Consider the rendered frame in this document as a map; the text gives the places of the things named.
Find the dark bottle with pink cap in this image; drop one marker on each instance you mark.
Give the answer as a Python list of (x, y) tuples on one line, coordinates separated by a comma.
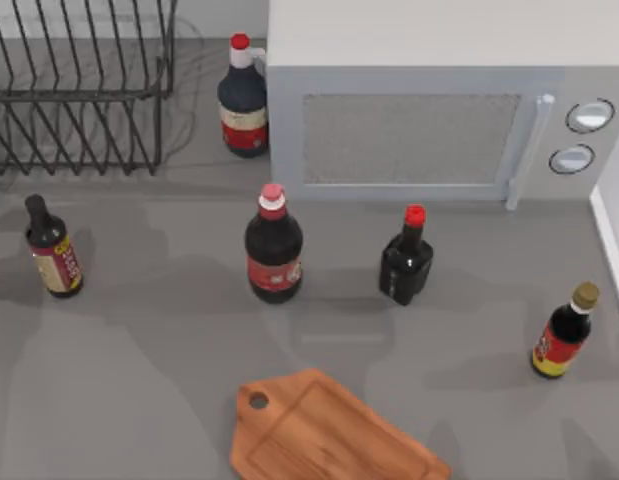
[(273, 255)]

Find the square black bottle red cap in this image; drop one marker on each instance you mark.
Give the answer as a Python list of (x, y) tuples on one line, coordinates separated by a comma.
[(406, 265)]

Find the wooden cutting board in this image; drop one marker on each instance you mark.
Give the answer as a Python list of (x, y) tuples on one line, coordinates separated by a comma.
[(314, 435)]

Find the pale grey microwave oven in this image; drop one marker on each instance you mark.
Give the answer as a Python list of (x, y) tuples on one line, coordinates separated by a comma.
[(389, 55)]

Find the dark bottle with black cap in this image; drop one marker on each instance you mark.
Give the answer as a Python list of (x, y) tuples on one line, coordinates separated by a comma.
[(54, 255)]

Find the dark bottle with gold cap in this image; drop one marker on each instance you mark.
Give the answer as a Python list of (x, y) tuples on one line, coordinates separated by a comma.
[(561, 340)]

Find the small microwave knob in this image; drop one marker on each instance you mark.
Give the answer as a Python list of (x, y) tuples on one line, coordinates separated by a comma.
[(571, 159)]

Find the white cabinet edge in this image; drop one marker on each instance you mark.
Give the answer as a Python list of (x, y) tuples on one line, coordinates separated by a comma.
[(614, 240)]

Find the large microwave knob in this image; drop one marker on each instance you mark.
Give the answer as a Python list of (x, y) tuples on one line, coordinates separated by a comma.
[(590, 115)]

